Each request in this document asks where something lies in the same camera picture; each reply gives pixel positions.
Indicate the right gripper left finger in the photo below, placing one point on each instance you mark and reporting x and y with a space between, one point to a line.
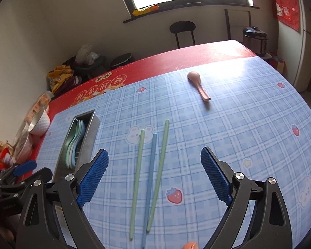
39 227

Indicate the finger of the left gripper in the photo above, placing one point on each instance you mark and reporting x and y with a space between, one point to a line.
24 168
44 175

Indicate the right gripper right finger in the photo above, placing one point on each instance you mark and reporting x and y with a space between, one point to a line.
269 226

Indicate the light green chopstick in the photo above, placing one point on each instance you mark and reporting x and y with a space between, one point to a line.
159 174
136 183

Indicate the blue chopstick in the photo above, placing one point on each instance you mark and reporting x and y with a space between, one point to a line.
149 189

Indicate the left hand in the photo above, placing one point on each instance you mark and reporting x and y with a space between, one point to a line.
6 234

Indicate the right hand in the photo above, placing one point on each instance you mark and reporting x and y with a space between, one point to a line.
190 245

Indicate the red snack packets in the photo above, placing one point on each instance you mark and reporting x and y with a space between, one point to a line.
6 155

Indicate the green spoon in tray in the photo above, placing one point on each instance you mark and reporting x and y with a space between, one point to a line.
72 142

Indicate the white textured bowl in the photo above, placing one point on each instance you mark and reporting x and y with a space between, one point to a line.
39 124

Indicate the steel utensil tray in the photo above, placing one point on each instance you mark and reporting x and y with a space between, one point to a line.
85 142

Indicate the blue spoon in tray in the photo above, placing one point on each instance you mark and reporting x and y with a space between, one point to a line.
79 134

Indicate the snack package beside bowl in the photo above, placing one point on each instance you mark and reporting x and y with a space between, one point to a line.
41 103

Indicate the yellow snack bags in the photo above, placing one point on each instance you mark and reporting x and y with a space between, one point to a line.
58 76

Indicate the blue plaid table mat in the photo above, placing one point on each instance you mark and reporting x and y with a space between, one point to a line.
275 143

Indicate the white plastic bag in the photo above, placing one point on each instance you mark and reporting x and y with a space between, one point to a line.
86 55

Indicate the pink ceramic spoon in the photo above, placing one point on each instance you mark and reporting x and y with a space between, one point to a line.
194 77

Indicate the white refrigerator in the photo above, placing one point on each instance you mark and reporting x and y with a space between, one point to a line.
294 48

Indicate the black electric pressure cooker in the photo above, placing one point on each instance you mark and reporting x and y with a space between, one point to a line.
256 40

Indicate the yellow orange toy on sill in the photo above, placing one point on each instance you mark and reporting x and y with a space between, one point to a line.
145 10

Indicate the black round stool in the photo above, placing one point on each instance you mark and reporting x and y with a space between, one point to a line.
183 26

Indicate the red cloth on fridge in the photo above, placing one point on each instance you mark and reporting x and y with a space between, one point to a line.
287 12

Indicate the dark metal chair frame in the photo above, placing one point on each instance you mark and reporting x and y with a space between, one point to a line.
236 21

